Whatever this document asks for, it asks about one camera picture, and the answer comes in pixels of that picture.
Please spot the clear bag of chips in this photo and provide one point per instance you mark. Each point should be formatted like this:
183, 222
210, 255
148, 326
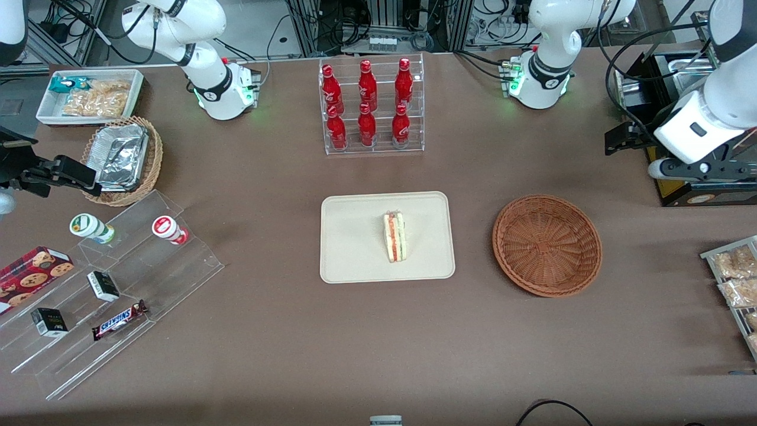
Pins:
89, 106
112, 89

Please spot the green white snack packet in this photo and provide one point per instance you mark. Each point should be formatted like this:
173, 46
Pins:
66, 84

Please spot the beige plastic tray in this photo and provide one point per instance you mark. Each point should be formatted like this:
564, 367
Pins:
355, 248

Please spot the clear acrylic stepped stand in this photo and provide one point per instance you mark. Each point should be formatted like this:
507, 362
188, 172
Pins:
177, 272

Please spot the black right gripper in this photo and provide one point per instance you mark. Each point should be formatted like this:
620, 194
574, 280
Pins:
13, 161

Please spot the red cola bottle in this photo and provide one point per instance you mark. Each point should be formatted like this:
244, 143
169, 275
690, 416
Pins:
404, 83
331, 89
336, 129
366, 127
401, 127
367, 86

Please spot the red cookie box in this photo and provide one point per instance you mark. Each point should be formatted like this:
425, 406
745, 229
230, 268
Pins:
29, 278

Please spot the red lid drink cup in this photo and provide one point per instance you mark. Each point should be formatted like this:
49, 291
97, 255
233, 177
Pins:
168, 229

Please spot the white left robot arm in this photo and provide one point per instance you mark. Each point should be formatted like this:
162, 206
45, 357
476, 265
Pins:
550, 65

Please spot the Snickers chocolate bar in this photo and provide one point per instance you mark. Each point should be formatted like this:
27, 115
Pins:
120, 319

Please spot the grey metal snack tray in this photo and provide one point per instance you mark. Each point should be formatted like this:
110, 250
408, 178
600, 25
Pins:
709, 255

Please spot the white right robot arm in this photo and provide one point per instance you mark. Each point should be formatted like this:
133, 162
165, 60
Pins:
207, 83

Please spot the clear bag of pastries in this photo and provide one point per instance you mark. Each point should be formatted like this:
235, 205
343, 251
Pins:
739, 293
752, 320
733, 263
753, 343

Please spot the silver foil containers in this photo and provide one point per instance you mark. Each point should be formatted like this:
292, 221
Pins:
121, 157

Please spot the white power strip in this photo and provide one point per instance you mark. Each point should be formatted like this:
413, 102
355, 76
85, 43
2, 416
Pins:
383, 42

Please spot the small grey device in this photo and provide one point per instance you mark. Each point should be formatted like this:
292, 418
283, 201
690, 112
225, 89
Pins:
385, 420

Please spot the white rectangular snack bin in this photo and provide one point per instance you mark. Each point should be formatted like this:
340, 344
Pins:
47, 109

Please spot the black food warmer appliance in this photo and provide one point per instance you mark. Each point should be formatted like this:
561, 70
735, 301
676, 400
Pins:
709, 198

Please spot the triangular sandwich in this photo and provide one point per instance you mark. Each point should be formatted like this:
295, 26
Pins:
394, 236

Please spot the clear acrylic bottle rack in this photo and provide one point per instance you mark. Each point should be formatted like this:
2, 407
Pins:
381, 145

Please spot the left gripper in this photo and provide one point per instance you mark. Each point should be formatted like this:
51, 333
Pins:
640, 134

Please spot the small black box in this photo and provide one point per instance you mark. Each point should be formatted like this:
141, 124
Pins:
49, 322
103, 286

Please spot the green lid drink cup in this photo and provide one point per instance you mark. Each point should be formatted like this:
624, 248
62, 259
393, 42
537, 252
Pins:
90, 227

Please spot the small tan wicker basket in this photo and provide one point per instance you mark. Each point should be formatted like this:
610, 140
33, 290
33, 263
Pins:
152, 160

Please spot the large brown wicker basket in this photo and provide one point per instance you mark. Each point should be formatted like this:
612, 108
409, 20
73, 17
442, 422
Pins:
547, 245

